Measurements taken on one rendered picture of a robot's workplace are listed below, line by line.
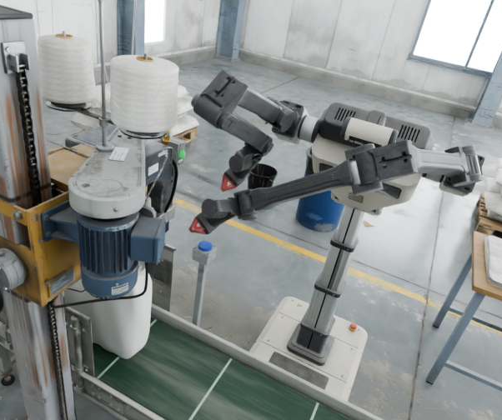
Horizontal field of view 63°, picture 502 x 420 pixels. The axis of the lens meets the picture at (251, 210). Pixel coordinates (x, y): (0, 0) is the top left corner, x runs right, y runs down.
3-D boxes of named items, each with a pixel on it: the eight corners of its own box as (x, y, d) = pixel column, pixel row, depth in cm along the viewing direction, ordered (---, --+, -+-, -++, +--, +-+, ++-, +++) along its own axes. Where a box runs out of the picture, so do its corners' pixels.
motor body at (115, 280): (148, 281, 122) (151, 209, 109) (112, 312, 109) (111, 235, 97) (108, 261, 126) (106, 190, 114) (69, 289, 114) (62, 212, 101)
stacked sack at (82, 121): (142, 121, 463) (142, 108, 455) (102, 137, 408) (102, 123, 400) (110, 111, 473) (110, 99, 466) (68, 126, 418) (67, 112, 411)
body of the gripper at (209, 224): (194, 217, 127) (210, 209, 123) (210, 205, 135) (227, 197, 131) (205, 236, 128) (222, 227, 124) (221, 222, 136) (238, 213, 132)
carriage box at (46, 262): (124, 252, 140) (124, 169, 124) (41, 312, 113) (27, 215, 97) (69, 226, 148) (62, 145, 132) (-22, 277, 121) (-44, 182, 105)
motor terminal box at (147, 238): (165, 251, 118) (167, 216, 112) (158, 274, 109) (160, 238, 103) (136, 247, 117) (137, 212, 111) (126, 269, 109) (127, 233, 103)
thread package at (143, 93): (188, 127, 112) (193, 62, 103) (149, 143, 99) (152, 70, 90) (138, 110, 117) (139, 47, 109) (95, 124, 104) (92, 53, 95)
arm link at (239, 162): (275, 142, 138) (255, 128, 140) (258, 147, 129) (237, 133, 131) (261, 171, 144) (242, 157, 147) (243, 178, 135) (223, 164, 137)
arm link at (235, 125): (231, 110, 99) (198, 87, 102) (218, 130, 100) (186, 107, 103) (278, 142, 139) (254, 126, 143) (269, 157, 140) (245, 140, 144)
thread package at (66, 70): (107, 100, 119) (106, 39, 111) (67, 111, 108) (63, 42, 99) (68, 87, 124) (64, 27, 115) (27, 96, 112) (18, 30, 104)
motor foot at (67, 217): (104, 233, 113) (103, 207, 109) (70, 255, 104) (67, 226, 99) (78, 222, 116) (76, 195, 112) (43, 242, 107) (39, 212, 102)
